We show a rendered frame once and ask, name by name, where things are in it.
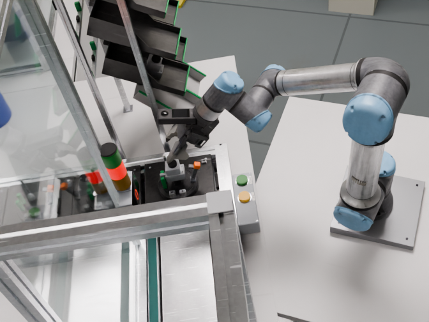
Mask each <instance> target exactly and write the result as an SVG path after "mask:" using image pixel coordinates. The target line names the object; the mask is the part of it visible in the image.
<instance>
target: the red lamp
mask: <svg viewBox="0 0 429 322"><path fill-rule="evenodd" d="M106 169H107V168H106ZM107 171H108V174H109V176H110V178H111V179H112V180H121V179H122V178H124V177H125V176H126V168H125V166H124V163H123V160H122V162H121V165H120V166H119V167H117V168H115V169H107Z"/></svg>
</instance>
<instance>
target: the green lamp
mask: <svg viewBox="0 0 429 322"><path fill-rule="evenodd" d="M101 158H102V160H103V163H104V164H105V167H106V168H107V169H115V168H117V167H119V166H120V165H121V162H122V158H121V156H120V154H119V151H118V149H117V151H116V152H115V153H114V154H113V155H112V156H111V157H102V156H101Z"/></svg>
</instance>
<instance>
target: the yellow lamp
mask: <svg viewBox="0 0 429 322"><path fill-rule="evenodd" d="M111 180H112V179H111ZM112 182H113V184H114V187H115V189H116V190H118V191H124V190H126V189H128V188H129V187H130V185H131V180H130V177H129V175H128V173H127V171H126V176H125V177H124V178H122V179H121V180H112Z"/></svg>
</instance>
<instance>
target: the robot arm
mask: <svg viewBox="0 0 429 322"><path fill-rule="evenodd" d="M243 88H244V82H243V80H242V79H241V78H240V76H239V75H238V74H237V73H235V72H233V71H230V70H227V71H224V72H222V73H221V74H220V75H219V77H218V78H217V79H215V80H214V82H213V83H212V85H211V86H210V87H209V89H208V90H207V91H206V92H205V93H204V95H203V96H202V97H201V99H200V100H199V101H198V102H197V103H196V106H195V107H194V108H193V109H158V124H159V125H173V126H172V128H171V129H170V131H169V132H168V134H167V136H166V142H168V141H170V140H171V138H172V137H174V136H175V137H177V138H178V139H179V141H176V142H175V143H174V146H173V148H172V150H171V151H170V153H169V155H168V156H167V163H168V164H169V163H171V161H173V160H174V159H180V160H186V159H188V157H189V154H188V153H187V152H186V149H187V147H188V145H187V143H186V142H189V143H190V144H193V145H194V146H195V147H197V148H201V147H203V145H205V143H206V142H207V141H208V140H209V134H210V133H211V132H212V131H213V130H214V129H215V127H216V126H217V125H218V124H219V123H220V122H219V119H218V117H219V115H220V114H221V113H222V112H223V111H224V110H226V111H228V112H229V113H231V114H232V115H233V116H234V117H235V118H237V119H238V120H240V122H242V123H243V124H244V125H245V126H246V127H248V128H249V129H251V130H252V131H254V132H256V133H258V132H260V131H261V130H262V129H263V128H264V127H265V126H266V125H267V124H268V123H269V121H270V120H271V118H272V114H271V113H270V111H269V110H268V109H269V107H270V106H271V104H272V103H273V101H274V100H275V98H276V97H277V96H290V95H309V94H320V93H339V92H349V91H355V93H354V95H353V97H352V99H351V100H350V102H349V103H348V104H347V106H346V108H345V110H344V114H343V118H342V124H343V128H344V130H345V131H346V132H347V133H348V136H349V137H350V138H351V139H352V141H351V147H350V157H349V167H348V173H347V179H346V180H345V181H344V182H343V183H342V185H341V188H340V198H339V200H338V203H337V205H336V206H335V210H334V212H333V215H334V218H335V219H336V220H337V221H338V222H339V223H341V225H343V226H345V227H347V228H349V229H351V230H354V231H367V230H369V228H370V227H371V225H372V224H373V221H376V220H380V219H383V218H384V217H386V216H387V215H388V214H389V213H390V212H391V210H392V207H393V195H392V192H391V186H392V182H393V177H394V174H395V171H396V162H395V160H394V158H393V157H392V155H390V154H389V153H388V152H386V151H384V148H385V144H386V143H387V142H389V141H390V140H391V138H392V137H393V134H394V131H395V125H396V119H397V117H398V113H399V112H400V109H401V108H402V105H403V103H404V101H405V99H406V97H407V95H408V94H409V90H410V80H409V76H408V73H407V72H406V70H405V68H404V67H403V66H402V65H400V64H399V63H397V62H396V61H393V60H392V59H388V58H385V57H365V58H361V59H360V60H359V61H358V62H357V63H347V64H340V65H328V66H316V67H310V68H298V69H291V70H285V69H284V68H283V67H282V66H280V65H279V66H278V65H269V66H268V67H267V68H266V69H265V70H264V71H263V72H262V73H261V75H260V77H259V78H258V80H257V81H256V83H255V84H254V85H253V87H252V89H251V90H250V91H249V93H248V94H247V93H246V92H245V91H243ZM204 141H205V142H204ZM203 142H204V143H203ZM202 143H203V145H201V144H202Z"/></svg>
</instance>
